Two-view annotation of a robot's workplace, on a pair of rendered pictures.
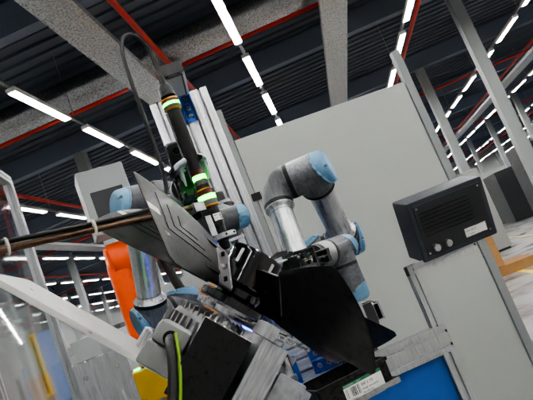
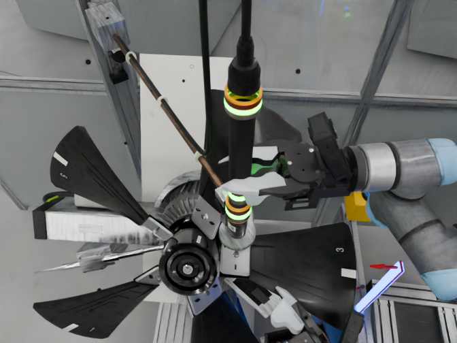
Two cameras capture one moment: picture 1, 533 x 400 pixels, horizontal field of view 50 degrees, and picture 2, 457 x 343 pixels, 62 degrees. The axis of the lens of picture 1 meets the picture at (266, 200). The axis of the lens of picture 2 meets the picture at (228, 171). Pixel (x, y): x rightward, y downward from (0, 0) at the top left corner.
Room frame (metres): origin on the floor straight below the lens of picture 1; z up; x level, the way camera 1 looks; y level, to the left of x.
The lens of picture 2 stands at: (1.38, -0.19, 1.95)
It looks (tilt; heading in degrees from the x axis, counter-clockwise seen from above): 55 degrees down; 104
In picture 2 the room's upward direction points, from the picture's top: straight up
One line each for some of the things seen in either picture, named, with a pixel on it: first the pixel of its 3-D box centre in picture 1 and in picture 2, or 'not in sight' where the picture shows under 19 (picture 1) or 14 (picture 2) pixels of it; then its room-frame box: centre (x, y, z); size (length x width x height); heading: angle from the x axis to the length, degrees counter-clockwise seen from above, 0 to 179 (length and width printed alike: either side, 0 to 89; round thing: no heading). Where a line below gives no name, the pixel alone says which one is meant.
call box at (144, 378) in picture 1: (155, 383); (364, 190); (1.62, 0.48, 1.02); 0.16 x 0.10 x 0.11; 100
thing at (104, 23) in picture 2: not in sight; (107, 25); (0.87, 0.57, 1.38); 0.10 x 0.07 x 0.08; 135
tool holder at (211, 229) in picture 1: (212, 221); (234, 218); (1.31, 0.14, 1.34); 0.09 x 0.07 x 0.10; 135
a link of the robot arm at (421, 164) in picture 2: not in sight; (416, 165); (1.58, 0.23, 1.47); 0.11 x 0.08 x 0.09; 20
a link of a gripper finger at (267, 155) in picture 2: (183, 174); (248, 165); (1.32, 0.16, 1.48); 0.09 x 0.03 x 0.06; 11
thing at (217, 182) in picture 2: (90, 230); (161, 102); (1.10, 0.35, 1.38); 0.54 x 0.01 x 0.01; 135
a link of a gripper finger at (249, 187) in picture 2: (204, 167); (253, 193); (1.34, 0.11, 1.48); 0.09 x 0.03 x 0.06; 29
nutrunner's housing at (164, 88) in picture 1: (192, 159); (239, 172); (1.32, 0.13, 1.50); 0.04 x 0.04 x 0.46
